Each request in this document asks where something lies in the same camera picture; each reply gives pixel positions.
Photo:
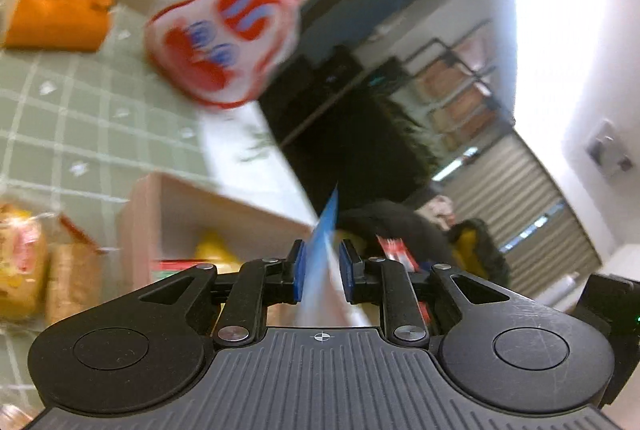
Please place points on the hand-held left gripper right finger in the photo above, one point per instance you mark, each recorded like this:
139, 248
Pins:
347, 275

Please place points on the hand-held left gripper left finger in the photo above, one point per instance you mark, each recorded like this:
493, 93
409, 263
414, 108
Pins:
299, 275

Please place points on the blue snack packet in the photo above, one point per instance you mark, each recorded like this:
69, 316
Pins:
325, 230

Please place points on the yellow snack packet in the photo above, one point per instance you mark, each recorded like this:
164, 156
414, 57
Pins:
215, 255

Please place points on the pink cardboard box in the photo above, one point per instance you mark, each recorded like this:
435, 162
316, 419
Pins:
145, 230

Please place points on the white script tablecloth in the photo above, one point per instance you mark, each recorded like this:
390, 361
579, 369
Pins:
250, 169

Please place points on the dark red snack packet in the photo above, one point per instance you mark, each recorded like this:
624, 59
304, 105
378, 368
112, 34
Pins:
172, 267

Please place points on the black sideboard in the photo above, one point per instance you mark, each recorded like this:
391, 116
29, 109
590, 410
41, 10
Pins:
345, 119

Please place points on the striped window blind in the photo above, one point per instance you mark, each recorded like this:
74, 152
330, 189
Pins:
520, 210

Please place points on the metal shelf rack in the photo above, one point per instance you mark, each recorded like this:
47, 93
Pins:
465, 89

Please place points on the rabbit face plastic bag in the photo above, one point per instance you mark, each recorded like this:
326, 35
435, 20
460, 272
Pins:
225, 34

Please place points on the green checked tablecloth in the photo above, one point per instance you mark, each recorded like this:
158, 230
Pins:
75, 119

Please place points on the round pastry packet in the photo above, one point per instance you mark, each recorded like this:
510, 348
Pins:
22, 260

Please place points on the orange snack bag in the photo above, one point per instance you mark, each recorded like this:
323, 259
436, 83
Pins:
60, 9

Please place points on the white wall socket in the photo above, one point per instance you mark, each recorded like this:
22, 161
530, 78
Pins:
607, 148

